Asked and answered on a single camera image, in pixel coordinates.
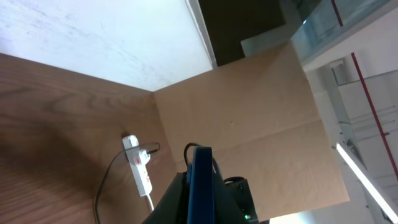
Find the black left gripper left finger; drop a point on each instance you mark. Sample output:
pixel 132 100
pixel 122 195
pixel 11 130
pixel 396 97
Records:
pixel 173 206

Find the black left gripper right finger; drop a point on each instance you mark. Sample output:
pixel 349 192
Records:
pixel 226 209

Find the brown cardboard side panel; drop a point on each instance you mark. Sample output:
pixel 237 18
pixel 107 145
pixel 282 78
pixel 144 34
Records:
pixel 259 116

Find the white power strip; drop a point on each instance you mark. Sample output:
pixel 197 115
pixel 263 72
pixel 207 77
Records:
pixel 140 173

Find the white USB charger plug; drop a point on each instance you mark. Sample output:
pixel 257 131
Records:
pixel 141 157

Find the blue Galaxy smartphone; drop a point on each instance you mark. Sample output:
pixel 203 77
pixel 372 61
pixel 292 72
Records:
pixel 201 203

